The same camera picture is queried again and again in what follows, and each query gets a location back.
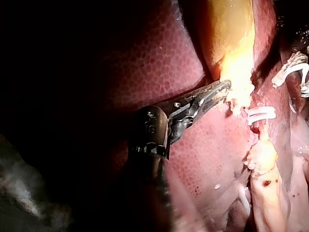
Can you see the right arm instrument jaw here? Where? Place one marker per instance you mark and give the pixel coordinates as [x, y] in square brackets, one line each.
[305, 91]
[280, 79]

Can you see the left arm instrument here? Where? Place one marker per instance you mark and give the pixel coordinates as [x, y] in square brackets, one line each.
[154, 128]

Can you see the left arm instrument jaw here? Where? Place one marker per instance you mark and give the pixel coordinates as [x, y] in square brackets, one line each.
[210, 88]
[210, 102]

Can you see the white clip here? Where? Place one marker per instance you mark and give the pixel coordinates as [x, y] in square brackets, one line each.
[260, 118]
[297, 70]
[262, 110]

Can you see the gallbladder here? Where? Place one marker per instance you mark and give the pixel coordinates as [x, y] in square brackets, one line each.
[229, 36]

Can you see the dark left arm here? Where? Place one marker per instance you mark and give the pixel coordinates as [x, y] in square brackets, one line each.
[147, 193]

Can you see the dark red liver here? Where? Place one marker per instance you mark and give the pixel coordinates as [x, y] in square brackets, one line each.
[157, 67]

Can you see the pale fatty tissue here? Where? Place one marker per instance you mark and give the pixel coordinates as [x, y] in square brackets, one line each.
[264, 159]
[300, 183]

